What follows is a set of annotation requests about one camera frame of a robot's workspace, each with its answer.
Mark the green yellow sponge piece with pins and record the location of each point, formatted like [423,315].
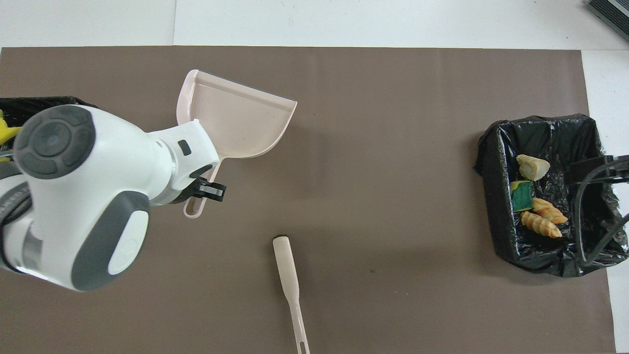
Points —
[522,196]

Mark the beige plastic dustpan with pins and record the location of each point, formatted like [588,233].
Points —
[241,123]

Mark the beige hand brush black bristles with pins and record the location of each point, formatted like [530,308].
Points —
[285,260]

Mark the pale flaky bread piece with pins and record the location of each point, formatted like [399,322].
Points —
[533,167]

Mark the notched yellow sponge piece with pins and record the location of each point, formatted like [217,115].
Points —
[7,133]

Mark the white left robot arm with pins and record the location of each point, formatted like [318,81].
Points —
[123,162]

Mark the orange striped croissant piece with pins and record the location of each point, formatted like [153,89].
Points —
[540,225]
[549,210]

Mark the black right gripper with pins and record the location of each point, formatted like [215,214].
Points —
[592,169]

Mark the brown table mat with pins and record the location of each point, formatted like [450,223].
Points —
[393,147]

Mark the black bagged bin pink spot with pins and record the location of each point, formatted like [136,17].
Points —
[14,105]

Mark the grey ribbed object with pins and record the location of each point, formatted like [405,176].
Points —
[614,12]

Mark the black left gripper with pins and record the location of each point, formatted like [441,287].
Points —
[216,192]

